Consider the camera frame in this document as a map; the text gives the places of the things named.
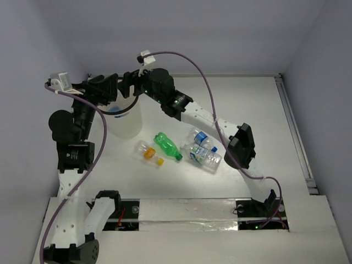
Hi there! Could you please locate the green plastic bottle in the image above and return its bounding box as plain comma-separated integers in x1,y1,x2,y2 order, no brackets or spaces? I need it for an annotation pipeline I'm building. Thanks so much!
153,132,183,161

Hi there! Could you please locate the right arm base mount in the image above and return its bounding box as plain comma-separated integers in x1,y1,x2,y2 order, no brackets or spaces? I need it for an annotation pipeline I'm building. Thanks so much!
232,199,289,230

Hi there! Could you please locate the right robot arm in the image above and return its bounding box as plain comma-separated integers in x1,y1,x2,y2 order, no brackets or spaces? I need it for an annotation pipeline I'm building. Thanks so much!
118,68,273,216

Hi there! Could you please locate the orange label yellow cap bottle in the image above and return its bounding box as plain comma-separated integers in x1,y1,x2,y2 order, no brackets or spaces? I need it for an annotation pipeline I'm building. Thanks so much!
134,140,164,166

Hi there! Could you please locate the green white label bottle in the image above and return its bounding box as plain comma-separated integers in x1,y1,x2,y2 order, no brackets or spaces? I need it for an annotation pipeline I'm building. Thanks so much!
180,143,222,174

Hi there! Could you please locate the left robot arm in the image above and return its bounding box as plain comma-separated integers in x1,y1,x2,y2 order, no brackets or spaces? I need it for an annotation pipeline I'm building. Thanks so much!
39,72,122,263

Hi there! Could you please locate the aluminium rail at table edge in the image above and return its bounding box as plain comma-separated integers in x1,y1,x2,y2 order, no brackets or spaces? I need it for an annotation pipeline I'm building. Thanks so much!
274,74,320,195

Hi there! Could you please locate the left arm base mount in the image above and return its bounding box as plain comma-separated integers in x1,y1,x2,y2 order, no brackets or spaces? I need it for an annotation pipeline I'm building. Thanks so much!
103,199,140,231

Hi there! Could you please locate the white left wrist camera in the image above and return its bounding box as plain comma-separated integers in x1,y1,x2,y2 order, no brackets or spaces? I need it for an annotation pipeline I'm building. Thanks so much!
45,72,83,95

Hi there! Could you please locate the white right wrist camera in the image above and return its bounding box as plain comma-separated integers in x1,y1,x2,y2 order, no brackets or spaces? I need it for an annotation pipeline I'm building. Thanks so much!
137,50,156,76

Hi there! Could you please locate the small blue label bottle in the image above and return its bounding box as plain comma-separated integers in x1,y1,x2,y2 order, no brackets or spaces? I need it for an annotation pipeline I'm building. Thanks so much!
186,127,218,152

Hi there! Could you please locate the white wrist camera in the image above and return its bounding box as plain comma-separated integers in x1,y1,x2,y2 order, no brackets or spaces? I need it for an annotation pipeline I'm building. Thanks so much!
45,72,83,95
137,50,156,76

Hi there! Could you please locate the white bin with black rim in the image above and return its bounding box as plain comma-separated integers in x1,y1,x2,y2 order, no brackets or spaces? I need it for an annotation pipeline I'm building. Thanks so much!
100,94,142,139

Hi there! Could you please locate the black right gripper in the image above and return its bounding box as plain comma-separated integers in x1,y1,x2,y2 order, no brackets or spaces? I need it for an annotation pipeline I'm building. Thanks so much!
117,64,164,105

